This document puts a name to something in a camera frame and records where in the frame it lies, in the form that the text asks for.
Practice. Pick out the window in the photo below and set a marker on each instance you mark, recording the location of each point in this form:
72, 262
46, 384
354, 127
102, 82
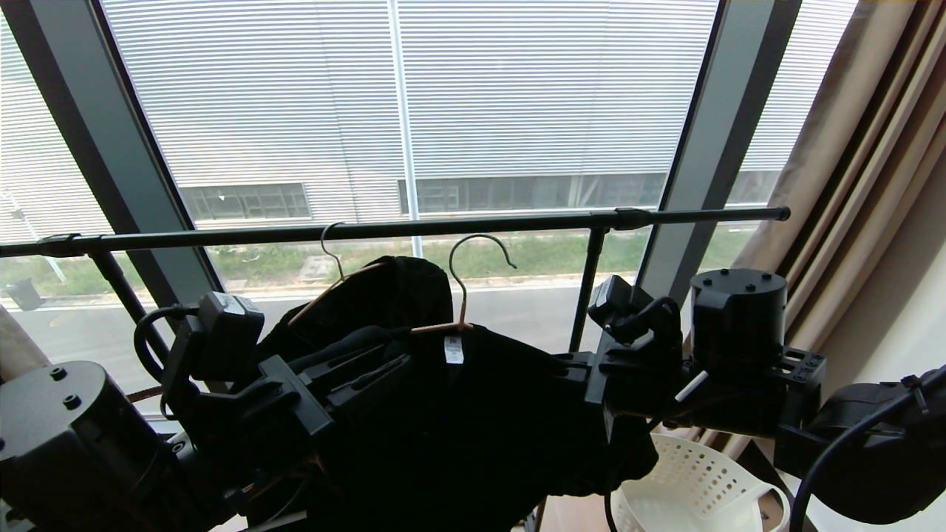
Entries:
517, 96

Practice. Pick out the brown curtain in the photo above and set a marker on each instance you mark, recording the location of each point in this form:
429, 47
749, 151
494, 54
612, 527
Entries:
850, 148
15, 347

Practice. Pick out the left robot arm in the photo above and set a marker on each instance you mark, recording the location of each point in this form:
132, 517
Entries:
66, 443

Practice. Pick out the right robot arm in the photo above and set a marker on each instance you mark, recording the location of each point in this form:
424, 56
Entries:
739, 318

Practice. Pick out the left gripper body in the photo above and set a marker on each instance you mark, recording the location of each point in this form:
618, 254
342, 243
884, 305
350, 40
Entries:
251, 414

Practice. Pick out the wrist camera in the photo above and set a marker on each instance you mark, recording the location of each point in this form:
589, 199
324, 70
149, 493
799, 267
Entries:
225, 332
621, 303

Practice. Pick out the black shorts with white stripes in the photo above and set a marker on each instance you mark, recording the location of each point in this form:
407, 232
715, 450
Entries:
399, 295

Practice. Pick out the black garment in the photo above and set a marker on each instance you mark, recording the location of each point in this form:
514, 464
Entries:
473, 443

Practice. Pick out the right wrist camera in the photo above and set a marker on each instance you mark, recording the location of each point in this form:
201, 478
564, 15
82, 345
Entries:
621, 303

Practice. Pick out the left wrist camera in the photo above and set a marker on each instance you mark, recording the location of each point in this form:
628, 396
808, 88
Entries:
225, 332

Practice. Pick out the white laundry basket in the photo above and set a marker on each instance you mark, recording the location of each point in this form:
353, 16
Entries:
695, 473

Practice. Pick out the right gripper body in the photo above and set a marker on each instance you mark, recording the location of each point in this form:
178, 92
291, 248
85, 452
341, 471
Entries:
635, 384

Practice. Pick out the pink clothes hanger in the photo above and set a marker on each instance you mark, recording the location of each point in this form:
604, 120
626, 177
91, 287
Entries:
326, 247
463, 310

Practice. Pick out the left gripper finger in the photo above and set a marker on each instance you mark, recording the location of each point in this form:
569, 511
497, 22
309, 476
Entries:
347, 395

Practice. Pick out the black clothes rack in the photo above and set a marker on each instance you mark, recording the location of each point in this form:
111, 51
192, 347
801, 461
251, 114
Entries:
480, 224

